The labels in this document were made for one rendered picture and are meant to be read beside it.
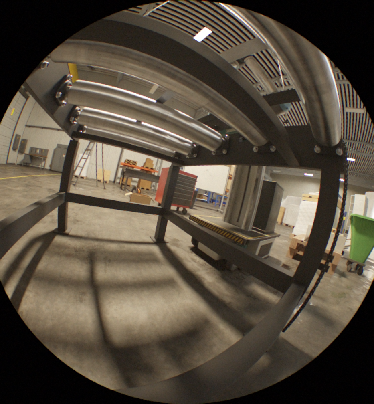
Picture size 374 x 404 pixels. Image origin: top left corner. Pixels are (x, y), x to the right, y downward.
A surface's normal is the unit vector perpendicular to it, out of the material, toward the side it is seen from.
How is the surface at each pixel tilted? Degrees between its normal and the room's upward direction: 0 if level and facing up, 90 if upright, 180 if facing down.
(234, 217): 90
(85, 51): 149
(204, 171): 90
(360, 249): 101
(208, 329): 0
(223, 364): 0
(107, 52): 143
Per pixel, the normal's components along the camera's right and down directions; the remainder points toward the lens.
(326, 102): -0.04, 0.98
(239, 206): -0.80, -0.15
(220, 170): 0.14, 0.11
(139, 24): 0.52, 0.19
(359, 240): -0.91, 0.00
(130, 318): 0.23, -0.97
